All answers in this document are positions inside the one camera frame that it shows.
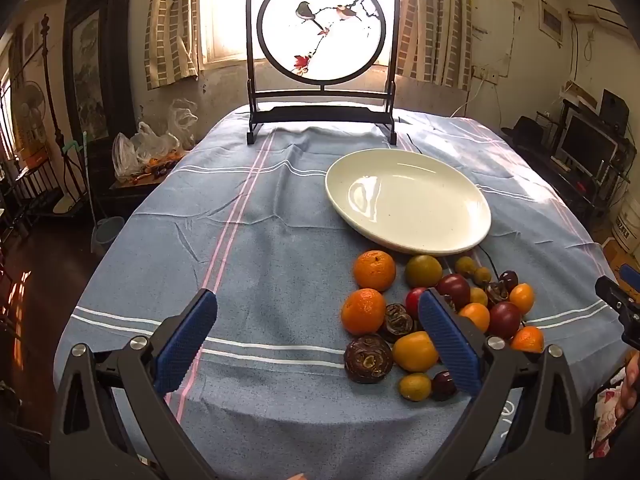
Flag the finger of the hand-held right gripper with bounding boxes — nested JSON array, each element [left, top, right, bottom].
[[595, 275, 640, 348]]

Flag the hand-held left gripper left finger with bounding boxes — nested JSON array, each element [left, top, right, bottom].
[[49, 288, 221, 480]]

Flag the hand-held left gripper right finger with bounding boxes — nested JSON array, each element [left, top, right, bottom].
[[418, 290, 601, 480]]

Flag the yellow-orange round fruit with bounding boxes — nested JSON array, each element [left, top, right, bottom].
[[392, 331, 440, 373]]

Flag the small orange fruit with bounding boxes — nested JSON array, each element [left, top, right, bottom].
[[458, 303, 491, 334], [509, 283, 536, 315], [510, 326, 545, 354]]

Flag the dark red cherry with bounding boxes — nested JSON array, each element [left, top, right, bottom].
[[431, 371, 457, 401]]

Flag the small red fruit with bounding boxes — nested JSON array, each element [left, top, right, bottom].
[[405, 287, 428, 319]]

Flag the yellow-green round fruit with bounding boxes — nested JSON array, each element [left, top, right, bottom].
[[404, 255, 443, 288]]

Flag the large dark brown water chestnut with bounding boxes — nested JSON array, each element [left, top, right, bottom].
[[343, 334, 394, 384]]

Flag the large orange tangerine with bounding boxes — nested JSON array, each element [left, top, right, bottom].
[[341, 288, 388, 336], [354, 250, 397, 292]]

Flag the white oval plate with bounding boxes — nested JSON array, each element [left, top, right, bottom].
[[325, 149, 492, 256]]

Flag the person's right hand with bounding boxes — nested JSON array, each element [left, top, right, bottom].
[[614, 352, 640, 421]]

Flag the white bucket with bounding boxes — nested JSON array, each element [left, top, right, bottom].
[[611, 194, 640, 256]]

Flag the person's floral clothing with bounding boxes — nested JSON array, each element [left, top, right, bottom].
[[589, 377, 628, 458]]

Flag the blue striped tablecloth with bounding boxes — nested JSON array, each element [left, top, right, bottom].
[[52, 107, 640, 480]]

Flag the dark wooden side table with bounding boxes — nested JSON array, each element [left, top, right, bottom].
[[107, 160, 173, 223]]

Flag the computer monitor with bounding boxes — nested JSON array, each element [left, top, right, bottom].
[[556, 111, 619, 172]]

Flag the black speaker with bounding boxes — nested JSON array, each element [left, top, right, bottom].
[[600, 89, 630, 134]]

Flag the black hat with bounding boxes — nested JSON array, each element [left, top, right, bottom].
[[501, 116, 552, 147]]

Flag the clear plastic bags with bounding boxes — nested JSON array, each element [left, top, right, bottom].
[[112, 100, 199, 181]]

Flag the black framed bird painting screen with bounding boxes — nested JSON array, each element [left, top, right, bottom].
[[245, 0, 402, 147]]

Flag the dark metal coat stand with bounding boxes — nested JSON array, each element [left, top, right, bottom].
[[39, 15, 88, 203]]

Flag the standing fan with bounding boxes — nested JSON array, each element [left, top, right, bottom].
[[12, 80, 49, 161]]

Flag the white air conditioner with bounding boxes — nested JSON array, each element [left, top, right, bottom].
[[587, 2, 632, 27]]

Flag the dark framed landscape painting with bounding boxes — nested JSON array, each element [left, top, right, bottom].
[[62, 0, 137, 147]]

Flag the checked curtain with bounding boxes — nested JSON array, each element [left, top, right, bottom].
[[400, 0, 473, 92], [145, 0, 202, 91]]

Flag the green handled broom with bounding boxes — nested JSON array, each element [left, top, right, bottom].
[[79, 131, 103, 256]]

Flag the white power cable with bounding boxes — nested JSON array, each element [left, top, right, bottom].
[[450, 77, 497, 119]]

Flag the framed wall notice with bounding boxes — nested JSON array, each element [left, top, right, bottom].
[[539, 0, 565, 39]]

